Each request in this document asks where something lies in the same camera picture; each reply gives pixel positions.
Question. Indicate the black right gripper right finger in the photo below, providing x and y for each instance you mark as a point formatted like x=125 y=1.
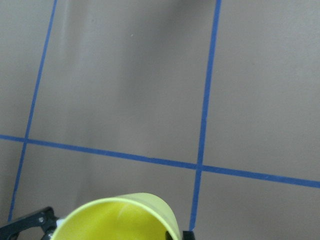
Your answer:
x=188 y=235

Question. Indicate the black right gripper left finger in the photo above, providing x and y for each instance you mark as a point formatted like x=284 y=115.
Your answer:
x=44 y=218

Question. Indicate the yellow plastic cup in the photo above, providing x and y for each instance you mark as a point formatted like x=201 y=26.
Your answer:
x=135 y=216

